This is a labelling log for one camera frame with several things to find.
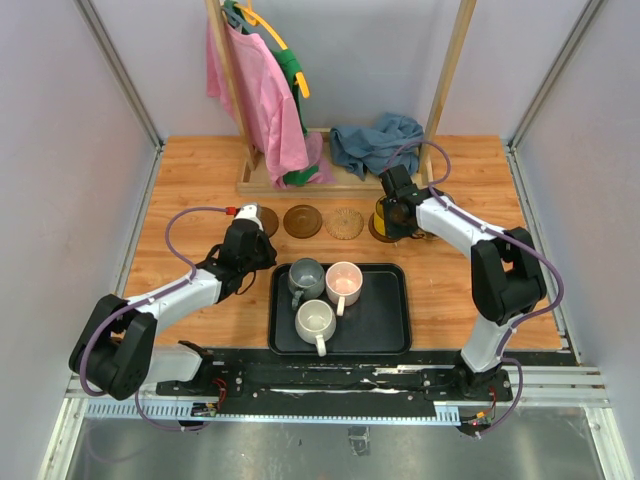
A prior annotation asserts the green garment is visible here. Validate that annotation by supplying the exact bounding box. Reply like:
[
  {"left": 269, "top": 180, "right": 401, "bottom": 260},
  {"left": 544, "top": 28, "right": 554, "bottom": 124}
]
[{"left": 222, "top": 1, "right": 322, "bottom": 188}]

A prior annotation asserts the pink ceramic mug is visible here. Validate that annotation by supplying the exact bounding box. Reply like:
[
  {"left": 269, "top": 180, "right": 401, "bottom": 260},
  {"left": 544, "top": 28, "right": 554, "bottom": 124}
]
[{"left": 325, "top": 261, "right": 364, "bottom": 317}]

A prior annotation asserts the grey slotted cable duct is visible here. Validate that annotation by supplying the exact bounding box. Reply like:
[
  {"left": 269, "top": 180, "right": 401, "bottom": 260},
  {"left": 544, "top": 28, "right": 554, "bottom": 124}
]
[{"left": 84, "top": 399, "right": 461, "bottom": 426}]

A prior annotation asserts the yellow clothes hanger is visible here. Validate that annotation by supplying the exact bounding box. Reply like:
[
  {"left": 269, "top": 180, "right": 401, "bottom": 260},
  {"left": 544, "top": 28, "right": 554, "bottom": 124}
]
[{"left": 236, "top": 1, "right": 311, "bottom": 99}]

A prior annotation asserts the blue crumpled cloth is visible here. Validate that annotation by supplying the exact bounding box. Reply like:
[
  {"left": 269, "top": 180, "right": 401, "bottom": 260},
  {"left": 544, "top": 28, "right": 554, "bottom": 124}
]
[{"left": 329, "top": 112, "right": 424, "bottom": 181}]

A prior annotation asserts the yellow glass mug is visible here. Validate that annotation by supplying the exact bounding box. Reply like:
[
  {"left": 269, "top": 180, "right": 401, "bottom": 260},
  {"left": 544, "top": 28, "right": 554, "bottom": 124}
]
[{"left": 373, "top": 197, "right": 386, "bottom": 237}]

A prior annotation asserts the wooden clothes rack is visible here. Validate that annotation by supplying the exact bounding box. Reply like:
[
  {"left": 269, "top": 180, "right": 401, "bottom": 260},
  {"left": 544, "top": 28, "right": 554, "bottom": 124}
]
[{"left": 206, "top": 1, "right": 476, "bottom": 197}]

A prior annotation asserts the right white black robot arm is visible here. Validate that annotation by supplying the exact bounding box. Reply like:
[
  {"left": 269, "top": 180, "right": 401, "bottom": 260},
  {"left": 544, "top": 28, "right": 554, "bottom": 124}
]
[{"left": 380, "top": 165, "right": 547, "bottom": 400}]

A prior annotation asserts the black plastic tray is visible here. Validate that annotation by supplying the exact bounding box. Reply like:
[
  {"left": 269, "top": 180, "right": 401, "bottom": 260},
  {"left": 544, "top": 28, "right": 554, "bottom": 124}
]
[{"left": 267, "top": 262, "right": 413, "bottom": 357}]

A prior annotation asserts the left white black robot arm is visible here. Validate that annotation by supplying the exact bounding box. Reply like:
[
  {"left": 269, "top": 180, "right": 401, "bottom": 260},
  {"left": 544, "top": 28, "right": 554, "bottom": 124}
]
[{"left": 69, "top": 219, "right": 277, "bottom": 400}]

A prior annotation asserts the pink shirt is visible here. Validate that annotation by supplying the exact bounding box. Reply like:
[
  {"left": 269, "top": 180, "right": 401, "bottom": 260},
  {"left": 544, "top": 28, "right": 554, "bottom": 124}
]
[{"left": 226, "top": 25, "right": 335, "bottom": 188}]

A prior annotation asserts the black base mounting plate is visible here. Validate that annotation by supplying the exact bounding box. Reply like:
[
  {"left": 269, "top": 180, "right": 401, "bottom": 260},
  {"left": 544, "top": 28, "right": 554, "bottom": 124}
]
[{"left": 155, "top": 360, "right": 514, "bottom": 401}]

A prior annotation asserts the woven rattan coaster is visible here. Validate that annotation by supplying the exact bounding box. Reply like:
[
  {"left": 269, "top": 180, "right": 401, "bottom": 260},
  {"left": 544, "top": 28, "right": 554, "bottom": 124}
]
[{"left": 324, "top": 207, "right": 364, "bottom": 240}]

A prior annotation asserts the white ceramic mug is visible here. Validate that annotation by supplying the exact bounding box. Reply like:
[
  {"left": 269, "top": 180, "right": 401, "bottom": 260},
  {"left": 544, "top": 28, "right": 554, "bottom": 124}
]
[{"left": 295, "top": 299, "right": 337, "bottom": 357}]

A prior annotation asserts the brown wooden coaster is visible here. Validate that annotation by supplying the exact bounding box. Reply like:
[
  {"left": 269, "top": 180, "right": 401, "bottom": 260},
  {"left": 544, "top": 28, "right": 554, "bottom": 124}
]
[
  {"left": 368, "top": 213, "right": 397, "bottom": 243},
  {"left": 283, "top": 204, "right": 322, "bottom": 239}
]

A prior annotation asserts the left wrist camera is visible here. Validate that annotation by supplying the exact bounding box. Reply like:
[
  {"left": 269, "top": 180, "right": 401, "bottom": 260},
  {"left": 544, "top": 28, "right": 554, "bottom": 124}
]
[{"left": 234, "top": 202, "right": 264, "bottom": 230}]

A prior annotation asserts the grey ceramic mug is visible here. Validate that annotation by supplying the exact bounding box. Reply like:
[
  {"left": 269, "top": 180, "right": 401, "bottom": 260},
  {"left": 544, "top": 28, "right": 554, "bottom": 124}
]
[{"left": 288, "top": 258, "right": 325, "bottom": 311}]

